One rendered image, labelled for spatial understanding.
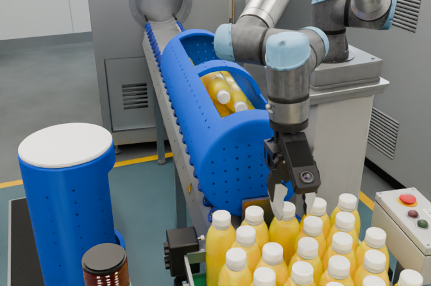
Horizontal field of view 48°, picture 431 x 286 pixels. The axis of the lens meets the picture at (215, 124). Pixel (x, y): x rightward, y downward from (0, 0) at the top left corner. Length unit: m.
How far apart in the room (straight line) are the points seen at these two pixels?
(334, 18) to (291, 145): 0.82
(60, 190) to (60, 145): 0.15
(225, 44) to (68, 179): 0.69
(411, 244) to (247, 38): 0.54
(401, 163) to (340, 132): 1.49
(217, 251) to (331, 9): 0.89
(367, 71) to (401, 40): 1.35
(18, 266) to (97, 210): 1.06
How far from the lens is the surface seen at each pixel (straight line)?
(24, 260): 2.56
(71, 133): 1.61
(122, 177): 3.32
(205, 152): 1.18
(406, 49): 2.99
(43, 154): 1.51
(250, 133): 1.17
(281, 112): 0.86
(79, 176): 1.46
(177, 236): 1.17
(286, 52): 0.82
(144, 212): 2.97
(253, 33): 0.96
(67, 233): 1.56
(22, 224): 2.80
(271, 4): 1.05
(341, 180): 1.81
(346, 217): 1.08
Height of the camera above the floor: 1.73
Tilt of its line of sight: 26 degrees down
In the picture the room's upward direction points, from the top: straight up
